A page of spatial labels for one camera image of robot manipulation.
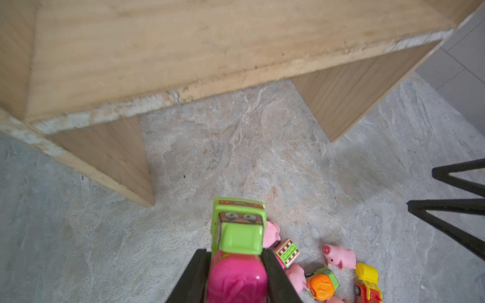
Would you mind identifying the pink toy pig lower right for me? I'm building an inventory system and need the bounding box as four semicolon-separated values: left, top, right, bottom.
326;296;346;303

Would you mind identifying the pink toy pig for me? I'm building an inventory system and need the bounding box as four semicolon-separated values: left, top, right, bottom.
263;221;281;248
285;263;309;294
322;244;357;270
326;296;346;303

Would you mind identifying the black perforated music stand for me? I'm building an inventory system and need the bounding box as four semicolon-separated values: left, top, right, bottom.
407;159;484;260

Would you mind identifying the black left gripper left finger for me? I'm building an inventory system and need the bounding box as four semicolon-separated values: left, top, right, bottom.
166;249;211;303

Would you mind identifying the pink toy pig middle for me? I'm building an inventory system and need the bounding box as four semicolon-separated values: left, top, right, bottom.
285;263;309;294

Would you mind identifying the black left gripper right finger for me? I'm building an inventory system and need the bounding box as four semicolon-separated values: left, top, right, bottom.
261;249;302;303

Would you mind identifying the orange green mixer truck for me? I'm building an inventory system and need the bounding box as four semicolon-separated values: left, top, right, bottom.
305;266;340;301

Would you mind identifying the pink green toy car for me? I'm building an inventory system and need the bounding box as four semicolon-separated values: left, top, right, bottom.
205;197;269;302

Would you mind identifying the pink green block toy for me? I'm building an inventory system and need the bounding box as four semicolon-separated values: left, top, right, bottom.
271;238;300;269

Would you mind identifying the red yellow toy truck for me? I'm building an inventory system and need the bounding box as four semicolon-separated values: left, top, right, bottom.
354;263;383;303

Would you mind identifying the wooden two-tier shelf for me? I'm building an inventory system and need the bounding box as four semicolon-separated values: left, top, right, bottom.
1;1;484;207

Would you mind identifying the pink toy pig top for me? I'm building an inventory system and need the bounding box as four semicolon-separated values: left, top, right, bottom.
263;221;281;248

